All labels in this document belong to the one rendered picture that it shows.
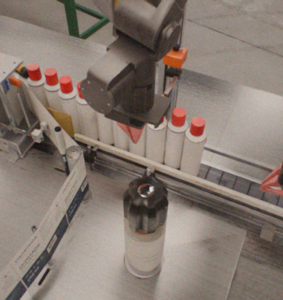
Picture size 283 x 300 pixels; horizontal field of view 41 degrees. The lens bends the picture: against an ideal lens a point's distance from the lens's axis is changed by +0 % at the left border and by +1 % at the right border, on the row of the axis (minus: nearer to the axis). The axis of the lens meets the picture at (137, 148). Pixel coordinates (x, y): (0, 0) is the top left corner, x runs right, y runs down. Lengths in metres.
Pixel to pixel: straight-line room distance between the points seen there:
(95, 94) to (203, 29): 2.66
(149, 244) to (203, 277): 0.21
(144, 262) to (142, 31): 0.49
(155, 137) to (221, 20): 2.42
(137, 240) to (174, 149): 0.32
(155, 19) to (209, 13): 2.86
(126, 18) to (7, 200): 0.66
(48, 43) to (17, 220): 0.80
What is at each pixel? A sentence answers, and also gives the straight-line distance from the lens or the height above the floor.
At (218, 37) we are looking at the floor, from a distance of 3.07.
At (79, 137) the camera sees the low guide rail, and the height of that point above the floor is 0.91.
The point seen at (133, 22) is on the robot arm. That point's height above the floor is 1.45.
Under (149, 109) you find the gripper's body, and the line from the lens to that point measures 0.61.
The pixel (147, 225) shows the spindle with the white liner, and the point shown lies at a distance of 0.67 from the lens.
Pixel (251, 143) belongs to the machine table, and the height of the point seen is 0.83.
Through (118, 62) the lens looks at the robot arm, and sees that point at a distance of 0.50.
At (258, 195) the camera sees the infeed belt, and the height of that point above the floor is 0.88.
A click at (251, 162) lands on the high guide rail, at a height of 0.96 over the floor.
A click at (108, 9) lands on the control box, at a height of 1.31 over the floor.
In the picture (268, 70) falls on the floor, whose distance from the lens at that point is 2.86.
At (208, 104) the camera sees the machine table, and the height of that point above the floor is 0.83.
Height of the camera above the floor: 1.72
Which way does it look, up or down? 51 degrees down
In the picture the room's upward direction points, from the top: straight up
